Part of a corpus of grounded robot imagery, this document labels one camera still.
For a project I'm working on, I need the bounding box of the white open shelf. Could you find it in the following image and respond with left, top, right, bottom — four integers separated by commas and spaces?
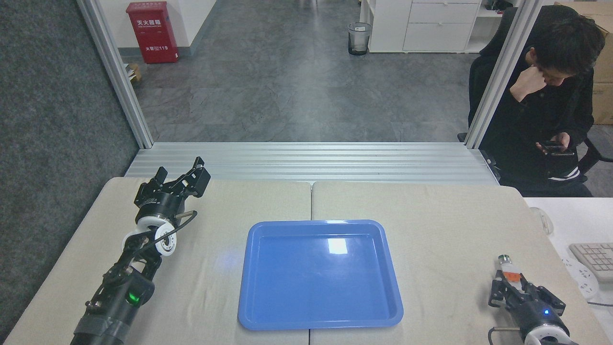
478, 0, 515, 54

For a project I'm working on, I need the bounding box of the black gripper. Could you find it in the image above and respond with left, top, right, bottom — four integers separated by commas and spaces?
488, 271, 570, 339
134, 156, 212, 223

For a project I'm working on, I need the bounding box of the white power strip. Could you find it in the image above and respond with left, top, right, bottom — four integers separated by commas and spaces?
560, 256, 600, 300

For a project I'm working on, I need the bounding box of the blue plastic tray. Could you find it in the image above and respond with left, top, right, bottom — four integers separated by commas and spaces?
238, 219, 404, 331

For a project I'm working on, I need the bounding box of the white drawer cabinet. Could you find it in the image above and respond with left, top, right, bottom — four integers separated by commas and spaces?
359, 0, 482, 54

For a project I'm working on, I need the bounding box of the white switch part orange green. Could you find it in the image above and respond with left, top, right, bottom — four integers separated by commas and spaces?
498, 254, 523, 289

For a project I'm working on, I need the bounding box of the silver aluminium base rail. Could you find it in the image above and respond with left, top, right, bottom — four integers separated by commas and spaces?
125, 141, 501, 185

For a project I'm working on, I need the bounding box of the red fire extinguisher box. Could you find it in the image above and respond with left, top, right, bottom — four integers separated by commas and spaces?
126, 1, 179, 64

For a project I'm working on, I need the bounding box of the person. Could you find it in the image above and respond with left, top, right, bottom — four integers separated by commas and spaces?
468, 5, 606, 198

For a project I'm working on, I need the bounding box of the person's right hand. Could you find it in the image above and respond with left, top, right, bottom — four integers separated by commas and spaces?
510, 66, 547, 103

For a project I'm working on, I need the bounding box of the dark mesh waste bin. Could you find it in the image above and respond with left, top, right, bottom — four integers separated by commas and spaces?
348, 22, 373, 56

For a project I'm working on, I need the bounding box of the black phone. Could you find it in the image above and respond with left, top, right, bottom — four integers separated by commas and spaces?
536, 140, 576, 157

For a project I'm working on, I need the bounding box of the silver aluminium post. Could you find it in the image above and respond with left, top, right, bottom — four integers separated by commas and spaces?
465, 0, 545, 149
77, 0, 154, 149

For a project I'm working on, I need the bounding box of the white keyboard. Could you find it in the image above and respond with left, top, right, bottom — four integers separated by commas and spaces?
568, 242, 613, 283

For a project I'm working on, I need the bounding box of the black office chair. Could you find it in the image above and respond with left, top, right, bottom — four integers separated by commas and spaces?
457, 6, 613, 184

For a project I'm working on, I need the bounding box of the white computer mouse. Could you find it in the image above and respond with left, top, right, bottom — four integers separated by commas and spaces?
529, 207, 555, 236

